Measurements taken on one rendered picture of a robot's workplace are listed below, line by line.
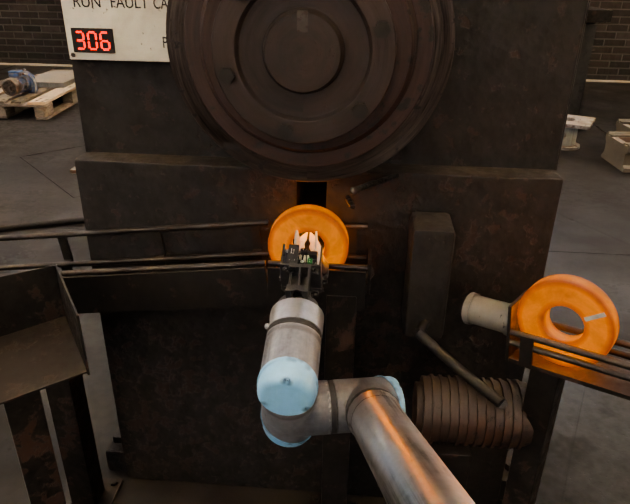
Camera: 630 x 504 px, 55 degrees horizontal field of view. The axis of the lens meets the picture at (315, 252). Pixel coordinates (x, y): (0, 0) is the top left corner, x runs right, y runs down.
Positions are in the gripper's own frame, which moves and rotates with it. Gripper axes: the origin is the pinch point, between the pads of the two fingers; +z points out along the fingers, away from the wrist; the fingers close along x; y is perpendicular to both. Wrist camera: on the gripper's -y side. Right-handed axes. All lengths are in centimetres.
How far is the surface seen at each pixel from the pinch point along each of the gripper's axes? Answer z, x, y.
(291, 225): 0.0, 3.2, 3.7
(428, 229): -1.8, -22.4, 5.9
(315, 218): 0.6, -1.4, 5.3
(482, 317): -14.4, -32.3, -3.2
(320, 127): -3.5, -2.9, 28.0
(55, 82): 379, 262, -182
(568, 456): 1, -71, -79
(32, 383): -33, 43, -4
